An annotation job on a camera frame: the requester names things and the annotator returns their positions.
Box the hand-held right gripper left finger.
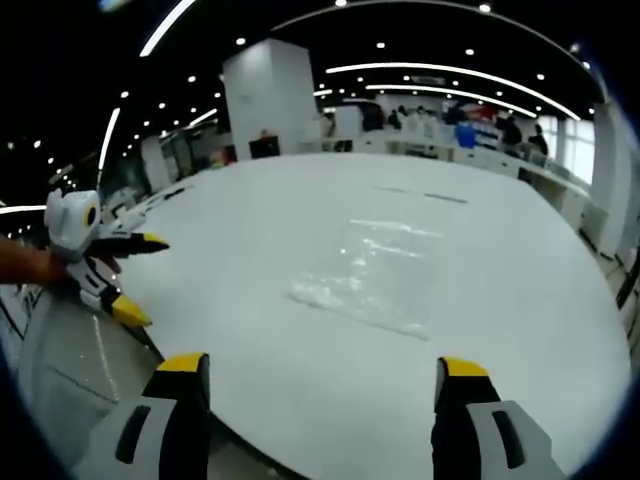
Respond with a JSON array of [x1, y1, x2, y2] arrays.
[[74, 352, 212, 480]]

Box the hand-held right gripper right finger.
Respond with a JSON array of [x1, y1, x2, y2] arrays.
[[430, 355, 567, 480]]

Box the clear resealable plastic bag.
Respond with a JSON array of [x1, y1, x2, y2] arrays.
[[286, 217, 445, 342]]

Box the dark pen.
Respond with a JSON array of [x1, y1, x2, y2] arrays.
[[148, 185, 195, 202]]

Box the black monitor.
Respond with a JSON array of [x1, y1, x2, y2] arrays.
[[249, 137, 281, 160]]

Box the white square pillar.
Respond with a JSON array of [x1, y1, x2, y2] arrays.
[[221, 38, 322, 161]]

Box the dark thin strip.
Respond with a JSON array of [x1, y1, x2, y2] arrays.
[[371, 186, 469, 205]]

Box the red and blue banner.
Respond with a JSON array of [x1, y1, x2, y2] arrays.
[[442, 98, 502, 125]]

